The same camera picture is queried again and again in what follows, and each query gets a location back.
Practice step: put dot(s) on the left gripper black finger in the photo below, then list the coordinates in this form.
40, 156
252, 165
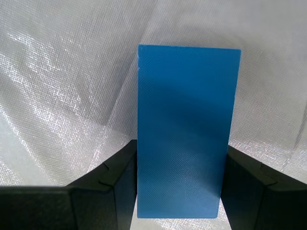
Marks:
96, 206
263, 206

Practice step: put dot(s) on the blue rectangular block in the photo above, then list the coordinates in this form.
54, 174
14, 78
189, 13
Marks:
187, 107

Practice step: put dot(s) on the white table cloth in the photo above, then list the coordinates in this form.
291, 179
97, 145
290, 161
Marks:
60, 83

